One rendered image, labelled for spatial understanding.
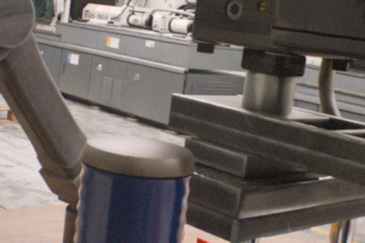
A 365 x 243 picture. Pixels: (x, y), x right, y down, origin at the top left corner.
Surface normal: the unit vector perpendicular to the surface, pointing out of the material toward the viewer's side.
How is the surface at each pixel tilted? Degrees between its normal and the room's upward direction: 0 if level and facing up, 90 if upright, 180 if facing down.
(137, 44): 90
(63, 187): 131
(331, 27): 90
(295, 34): 90
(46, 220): 0
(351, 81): 90
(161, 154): 6
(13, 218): 0
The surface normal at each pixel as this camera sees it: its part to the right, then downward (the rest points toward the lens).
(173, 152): 0.22, -0.96
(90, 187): -0.77, 0.24
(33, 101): 0.75, 0.22
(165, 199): 0.49, 0.42
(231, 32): -0.72, 0.01
